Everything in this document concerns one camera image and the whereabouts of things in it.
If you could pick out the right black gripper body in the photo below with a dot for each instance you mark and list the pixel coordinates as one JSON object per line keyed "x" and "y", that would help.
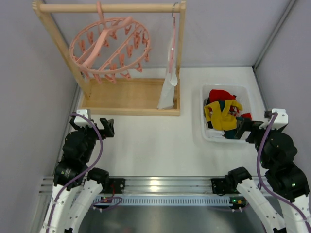
{"x": 252, "y": 128}

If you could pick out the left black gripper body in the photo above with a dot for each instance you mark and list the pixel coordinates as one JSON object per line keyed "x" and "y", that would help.
{"x": 97, "y": 131}

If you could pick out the red sock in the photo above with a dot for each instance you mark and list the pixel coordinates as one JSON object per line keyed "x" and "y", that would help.
{"x": 221, "y": 96}
{"x": 247, "y": 116}

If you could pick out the dark green sock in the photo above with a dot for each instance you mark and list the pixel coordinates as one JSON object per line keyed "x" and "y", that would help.
{"x": 230, "y": 134}

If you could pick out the yellow sock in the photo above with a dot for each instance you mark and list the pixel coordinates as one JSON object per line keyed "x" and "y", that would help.
{"x": 228, "y": 121}
{"x": 213, "y": 115}

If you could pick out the pink round clip hanger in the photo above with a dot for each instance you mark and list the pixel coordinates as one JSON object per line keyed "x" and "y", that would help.
{"x": 110, "y": 48}

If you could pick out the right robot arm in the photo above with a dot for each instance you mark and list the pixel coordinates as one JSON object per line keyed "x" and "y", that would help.
{"x": 283, "y": 207}

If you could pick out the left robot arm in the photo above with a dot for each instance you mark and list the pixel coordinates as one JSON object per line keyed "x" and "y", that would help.
{"x": 75, "y": 184}

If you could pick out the white cloth on hanger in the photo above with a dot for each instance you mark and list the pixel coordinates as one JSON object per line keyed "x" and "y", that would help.
{"x": 166, "y": 100}

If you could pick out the pink metal-hook hanger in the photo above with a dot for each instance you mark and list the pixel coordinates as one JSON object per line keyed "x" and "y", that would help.
{"x": 173, "y": 38}

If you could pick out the wooden clothes rack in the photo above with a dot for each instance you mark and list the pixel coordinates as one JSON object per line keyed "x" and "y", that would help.
{"x": 138, "y": 96}

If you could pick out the white plastic basket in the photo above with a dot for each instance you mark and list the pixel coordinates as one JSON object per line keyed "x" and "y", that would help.
{"x": 242, "y": 96}

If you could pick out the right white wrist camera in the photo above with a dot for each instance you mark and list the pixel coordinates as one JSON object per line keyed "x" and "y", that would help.
{"x": 275, "y": 119}

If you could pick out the aluminium mounting rail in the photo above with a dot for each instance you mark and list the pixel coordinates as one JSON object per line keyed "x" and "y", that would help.
{"x": 165, "y": 186}

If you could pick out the white slotted cable duct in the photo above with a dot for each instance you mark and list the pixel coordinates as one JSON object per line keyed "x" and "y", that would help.
{"x": 170, "y": 201}

